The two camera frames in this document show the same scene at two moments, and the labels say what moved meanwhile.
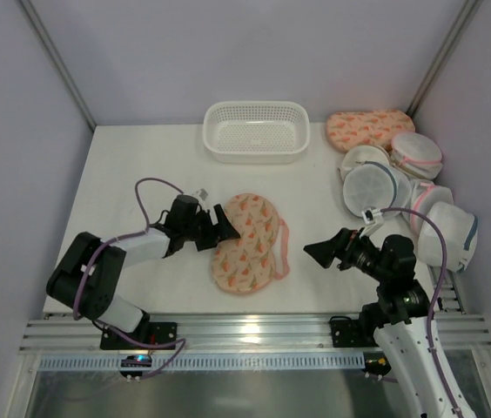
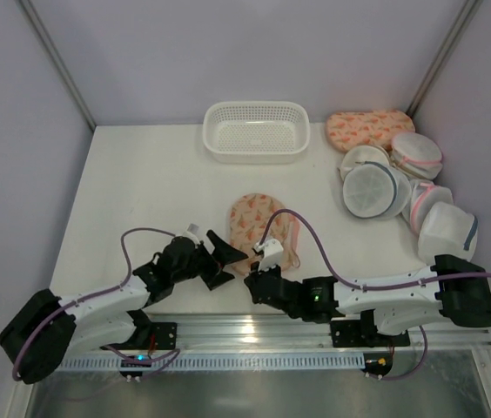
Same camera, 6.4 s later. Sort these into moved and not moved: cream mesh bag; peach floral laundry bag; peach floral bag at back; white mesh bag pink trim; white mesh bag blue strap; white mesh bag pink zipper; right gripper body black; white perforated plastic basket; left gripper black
Moved: left gripper black; peach floral laundry bag; right gripper body black
Not moved: white perforated plastic basket; white mesh bag blue strap; cream mesh bag; white mesh bag pink zipper; white mesh bag pink trim; peach floral bag at back
